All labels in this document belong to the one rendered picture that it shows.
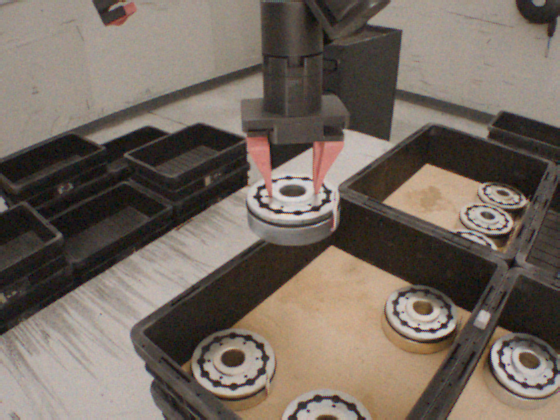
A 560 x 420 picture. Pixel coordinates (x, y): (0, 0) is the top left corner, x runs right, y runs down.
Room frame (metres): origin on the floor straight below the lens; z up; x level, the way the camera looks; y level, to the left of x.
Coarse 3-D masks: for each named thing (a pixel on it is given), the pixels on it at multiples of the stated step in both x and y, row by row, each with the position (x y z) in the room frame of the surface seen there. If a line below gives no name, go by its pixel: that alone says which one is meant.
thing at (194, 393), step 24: (384, 216) 0.53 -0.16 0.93; (264, 240) 0.47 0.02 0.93; (456, 240) 0.46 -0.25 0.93; (240, 264) 0.42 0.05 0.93; (504, 264) 0.41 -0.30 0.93; (192, 288) 0.37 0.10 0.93; (168, 312) 0.33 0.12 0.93; (144, 336) 0.29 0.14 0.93; (144, 360) 0.28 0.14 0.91; (168, 360) 0.26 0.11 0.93; (456, 360) 0.26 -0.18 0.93; (192, 384) 0.24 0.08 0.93; (432, 384) 0.23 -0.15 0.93; (216, 408) 0.21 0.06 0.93
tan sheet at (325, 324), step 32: (320, 256) 0.55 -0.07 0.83; (352, 256) 0.55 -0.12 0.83; (288, 288) 0.48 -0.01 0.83; (320, 288) 0.48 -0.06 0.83; (352, 288) 0.47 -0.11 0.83; (384, 288) 0.47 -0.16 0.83; (256, 320) 0.41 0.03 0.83; (288, 320) 0.41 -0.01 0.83; (320, 320) 0.41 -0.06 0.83; (352, 320) 0.41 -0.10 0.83; (288, 352) 0.35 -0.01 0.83; (320, 352) 0.35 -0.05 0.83; (352, 352) 0.35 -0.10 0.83; (384, 352) 0.35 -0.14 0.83; (288, 384) 0.30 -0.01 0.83; (320, 384) 0.30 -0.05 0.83; (352, 384) 0.30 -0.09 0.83; (384, 384) 0.30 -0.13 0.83; (416, 384) 0.30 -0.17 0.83; (256, 416) 0.26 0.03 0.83; (384, 416) 0.26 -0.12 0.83
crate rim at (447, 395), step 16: (512, 272) 0.39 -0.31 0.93; (528, 272) 0.39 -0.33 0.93; (544, 288) 0.36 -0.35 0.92; (496, 304) 0.33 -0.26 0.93; (496, 320) 0.31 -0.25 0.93; (480, 336) 0.29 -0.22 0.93; (464, 368) 0.26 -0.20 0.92; (448, 384) 0.23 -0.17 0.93; (448, 400) 0.21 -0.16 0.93; (432, 416) 0.20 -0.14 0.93
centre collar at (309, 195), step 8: (280, 184) 0.42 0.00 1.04; (288, 184) 0.42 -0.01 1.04; (296, 184) 0.42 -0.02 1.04; (304, 184) 0.42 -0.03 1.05; (272, 192) 0.40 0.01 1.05; (280, 192) 0.41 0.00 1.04; (312, 192) 0.40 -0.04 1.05; (280, 200) 0.39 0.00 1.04; (288, 200) 0.38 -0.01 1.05; (296, 200) 0.38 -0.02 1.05; (304, 200) 0.38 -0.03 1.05
